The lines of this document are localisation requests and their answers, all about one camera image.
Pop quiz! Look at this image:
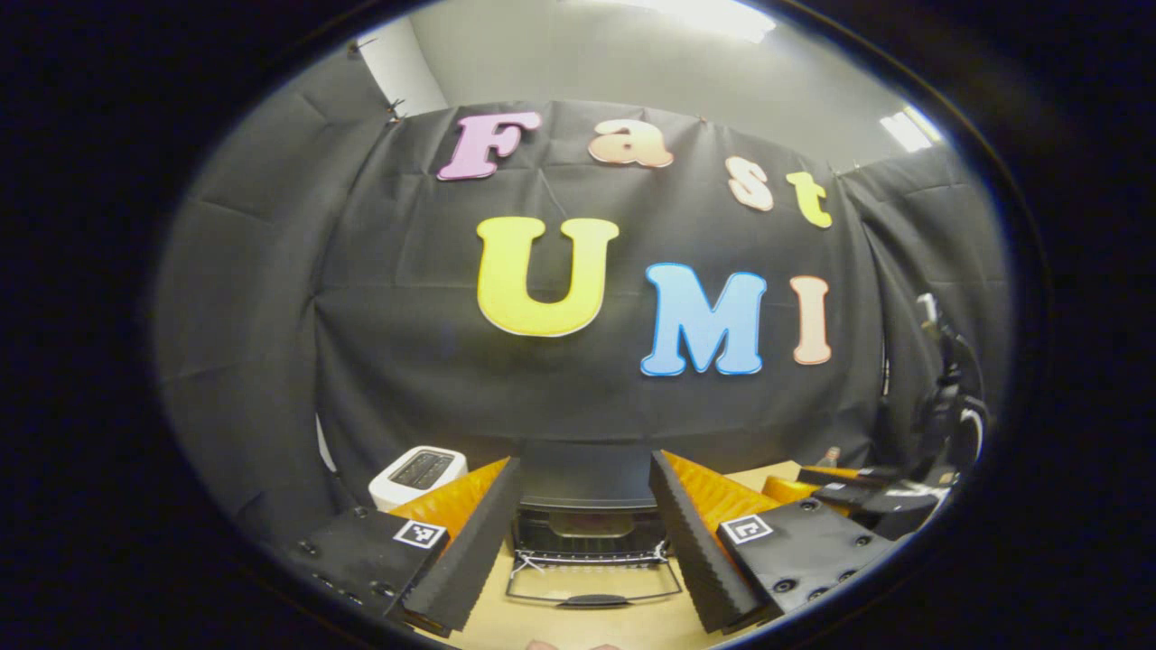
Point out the black backdrop cloth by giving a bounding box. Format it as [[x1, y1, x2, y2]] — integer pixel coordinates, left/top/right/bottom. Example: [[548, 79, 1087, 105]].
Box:
[[154, 45, 1012, 552]]

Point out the small ceiling light panel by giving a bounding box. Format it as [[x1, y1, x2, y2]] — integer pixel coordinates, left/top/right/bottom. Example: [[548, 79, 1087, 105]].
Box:
[[881, 107, 943, 153]]

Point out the large ceiling light panel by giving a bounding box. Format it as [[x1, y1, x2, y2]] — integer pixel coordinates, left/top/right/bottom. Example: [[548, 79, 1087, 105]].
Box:
[[632, 0, 778, 44]]

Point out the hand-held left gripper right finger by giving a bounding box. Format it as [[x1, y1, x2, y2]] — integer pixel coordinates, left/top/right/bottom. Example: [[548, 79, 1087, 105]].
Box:
[[648, 450, 900, 635]]

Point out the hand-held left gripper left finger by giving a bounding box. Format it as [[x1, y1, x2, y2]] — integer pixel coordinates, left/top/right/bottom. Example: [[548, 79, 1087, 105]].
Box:
[[289, 457, 525, 633]]

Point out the black electric oven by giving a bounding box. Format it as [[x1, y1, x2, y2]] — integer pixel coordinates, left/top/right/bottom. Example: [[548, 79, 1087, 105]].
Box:
[[504, 442, 685, 610]]

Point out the white toaster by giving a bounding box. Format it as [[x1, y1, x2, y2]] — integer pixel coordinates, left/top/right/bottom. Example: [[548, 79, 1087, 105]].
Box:
[[368, 446, 469, 513]]

